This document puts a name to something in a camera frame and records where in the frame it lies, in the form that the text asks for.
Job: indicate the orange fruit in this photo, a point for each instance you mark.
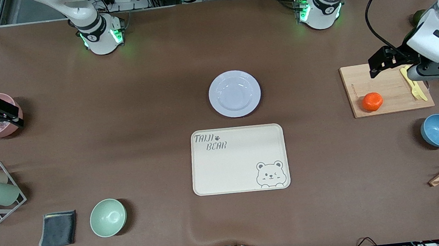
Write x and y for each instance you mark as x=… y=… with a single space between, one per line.
x=372 y=102

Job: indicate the dark green round fruit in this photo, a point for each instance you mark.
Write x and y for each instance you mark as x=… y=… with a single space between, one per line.
x=420 y=17

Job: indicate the white round plate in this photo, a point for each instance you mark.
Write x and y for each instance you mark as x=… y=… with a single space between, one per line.
x=234 y=93

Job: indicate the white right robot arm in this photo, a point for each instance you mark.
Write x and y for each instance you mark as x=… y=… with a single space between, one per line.
x=100 y=37

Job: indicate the yellow plastic fork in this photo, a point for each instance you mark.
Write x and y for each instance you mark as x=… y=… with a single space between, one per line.
x=416 y=92

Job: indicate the mint green bowl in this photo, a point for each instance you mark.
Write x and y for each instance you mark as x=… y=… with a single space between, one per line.
x=108 y=218

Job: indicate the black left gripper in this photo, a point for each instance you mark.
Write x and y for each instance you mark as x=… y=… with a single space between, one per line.
x=401 y=54

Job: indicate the wooden cutting board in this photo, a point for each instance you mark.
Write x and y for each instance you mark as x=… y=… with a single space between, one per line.
x=378 y=78

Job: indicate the cream tray with bear print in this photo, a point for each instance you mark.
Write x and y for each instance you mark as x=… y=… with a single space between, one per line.
x=232 y=166

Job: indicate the folded grey towel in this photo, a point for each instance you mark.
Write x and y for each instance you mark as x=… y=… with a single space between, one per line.
x=57 y=229

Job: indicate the brown table mat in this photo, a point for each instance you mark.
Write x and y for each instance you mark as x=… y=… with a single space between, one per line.
x=122 y=129

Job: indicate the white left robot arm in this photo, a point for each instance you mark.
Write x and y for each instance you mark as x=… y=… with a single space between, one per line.
x=320 y=10

